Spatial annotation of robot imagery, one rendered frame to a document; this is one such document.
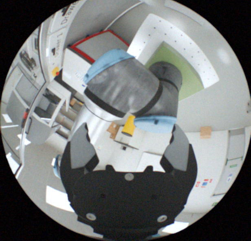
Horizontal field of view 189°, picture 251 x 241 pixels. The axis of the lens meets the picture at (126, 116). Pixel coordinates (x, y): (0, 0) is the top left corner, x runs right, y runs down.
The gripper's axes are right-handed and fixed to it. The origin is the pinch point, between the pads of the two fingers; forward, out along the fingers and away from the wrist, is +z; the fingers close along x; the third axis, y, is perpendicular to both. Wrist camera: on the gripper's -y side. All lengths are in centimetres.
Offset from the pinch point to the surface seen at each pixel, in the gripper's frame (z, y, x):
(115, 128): 373, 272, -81
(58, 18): 7, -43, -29
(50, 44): 18, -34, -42
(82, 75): 55, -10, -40
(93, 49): 60, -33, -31
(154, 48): 27.4, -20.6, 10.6
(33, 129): 25, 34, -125
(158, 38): 23.5, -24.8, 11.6
